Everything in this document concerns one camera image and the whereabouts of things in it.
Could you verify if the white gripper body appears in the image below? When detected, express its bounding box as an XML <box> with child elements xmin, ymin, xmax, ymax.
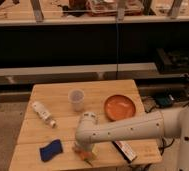
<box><xmin>73</xmin><ymin>142</ymin><xmax>96</xmax><ymax>160</ymax></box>

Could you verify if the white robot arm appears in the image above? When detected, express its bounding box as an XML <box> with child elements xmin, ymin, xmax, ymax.
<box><xmin>75</xmin><ymin>107</ymin><xmax>189</xmax><ymax>171</ymax></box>

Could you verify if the white ceramic cup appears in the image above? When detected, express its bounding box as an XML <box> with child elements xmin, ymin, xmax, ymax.
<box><xmin>68</xmin><ymin>89</ymin><xmax>85</xmax><ymax>112</ymax></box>

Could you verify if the blue sponge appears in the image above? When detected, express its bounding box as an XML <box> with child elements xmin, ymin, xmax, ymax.
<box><xmin>39</xmin><ymin>139</ymin><xmax>63</xmax><ymax>162</ymax></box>

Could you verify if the wooden table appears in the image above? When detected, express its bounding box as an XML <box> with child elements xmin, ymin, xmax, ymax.
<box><xmin>8</xmin><ymin>79</ymin><xmax>163</xmax><ymax>171</ymax></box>

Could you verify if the black power adapter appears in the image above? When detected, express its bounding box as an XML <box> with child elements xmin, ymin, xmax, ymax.
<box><xmin>154</xmin><ymin>94</ymin><xmax>173</xmax><ymax>108</ymax></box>

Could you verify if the dark box on shelf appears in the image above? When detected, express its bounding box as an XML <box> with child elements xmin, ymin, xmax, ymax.
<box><xmin>154</xmin><ymin>48</ymin><xmax>189</xmax><ymax>74</ymax></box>

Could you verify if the black cable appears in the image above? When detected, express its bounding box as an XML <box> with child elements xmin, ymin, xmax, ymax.
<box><xmin>115</xmin><ymin>17</ymin><xmax>120</xmax><ymax>80</ymax></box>

